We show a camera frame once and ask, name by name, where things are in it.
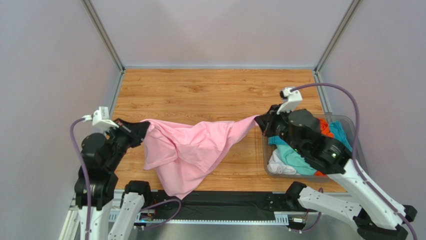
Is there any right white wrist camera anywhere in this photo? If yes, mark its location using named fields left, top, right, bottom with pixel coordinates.
left=277, top=86, right=303, bottom=114

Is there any white t shirt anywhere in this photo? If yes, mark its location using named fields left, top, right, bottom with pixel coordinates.
left=266, top=149, right=300, bottom=175

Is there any clear plastic bin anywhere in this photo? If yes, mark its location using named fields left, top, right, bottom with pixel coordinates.
left=261, top=114, right=356, bottom=182

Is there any teal t shirt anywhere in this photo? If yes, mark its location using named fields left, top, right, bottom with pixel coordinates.
left=267, top=121, right=353, bottom=152

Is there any pink t shirt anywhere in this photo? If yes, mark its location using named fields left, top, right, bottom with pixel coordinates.
left=143, top=116, right=256, bottom=200

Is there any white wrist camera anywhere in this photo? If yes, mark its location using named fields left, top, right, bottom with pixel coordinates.
left=82, top=106, right=119, bottom=132
left=277, top=86, right=303, bottom=114

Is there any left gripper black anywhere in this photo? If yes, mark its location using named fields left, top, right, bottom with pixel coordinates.
left=106, top=116, right=151, bottom=170

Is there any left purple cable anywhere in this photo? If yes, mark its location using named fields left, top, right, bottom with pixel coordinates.
left=69, top=117, right=183, bottom=240

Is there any orange t shirt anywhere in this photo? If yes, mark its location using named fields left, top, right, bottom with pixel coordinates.
left=314, top=118, right=334, bottom=177

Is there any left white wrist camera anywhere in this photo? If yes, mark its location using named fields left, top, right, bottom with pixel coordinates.
left=82, top=106, right=119, bottom=132

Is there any aluminium frame rail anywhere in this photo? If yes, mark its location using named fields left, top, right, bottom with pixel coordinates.
left=58, top=188, right=380, bottom=240

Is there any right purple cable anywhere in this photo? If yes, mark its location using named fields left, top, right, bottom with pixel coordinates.
left=288, top=82, right=418, bottom=240

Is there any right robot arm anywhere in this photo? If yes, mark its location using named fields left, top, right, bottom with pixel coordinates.
left=255, top=105, right=417, bottom=240

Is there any mint green t shirt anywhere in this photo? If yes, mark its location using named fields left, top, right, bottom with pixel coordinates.
left=276, top=144, right=317, bottom=176

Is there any purple cable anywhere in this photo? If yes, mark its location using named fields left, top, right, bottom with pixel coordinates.
left=288, top=82, right=418, bottom=240
left=69, top=117, right=183, bottom=240

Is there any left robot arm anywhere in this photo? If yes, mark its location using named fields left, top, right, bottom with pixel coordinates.
left=69, top=115, right=152, bottom=240

